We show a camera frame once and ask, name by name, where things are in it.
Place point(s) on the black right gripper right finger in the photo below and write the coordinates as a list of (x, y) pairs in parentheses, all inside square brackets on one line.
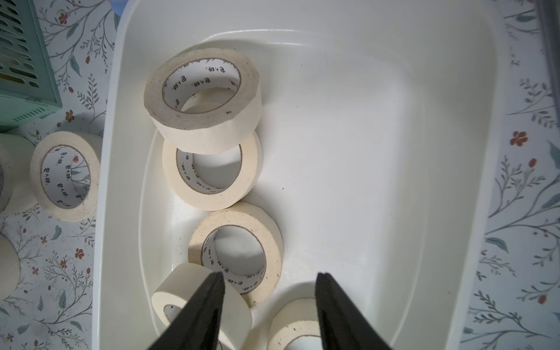
[(341, 324)]

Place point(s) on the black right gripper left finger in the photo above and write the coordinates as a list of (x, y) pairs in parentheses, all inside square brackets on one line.
[(198, 324)]

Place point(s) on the cream masking tape roll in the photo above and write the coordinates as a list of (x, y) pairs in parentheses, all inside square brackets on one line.
[(198, 71), (64, 174), (9, 268), (179, 287), (257, 285), (189, 186), (297, 319), (16, 192)]

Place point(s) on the white plastic storage box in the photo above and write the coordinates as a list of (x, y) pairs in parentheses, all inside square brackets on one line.
[(380, 135)]

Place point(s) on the mint green file organizer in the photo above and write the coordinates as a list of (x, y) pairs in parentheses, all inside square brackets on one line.
[(28, 87)]

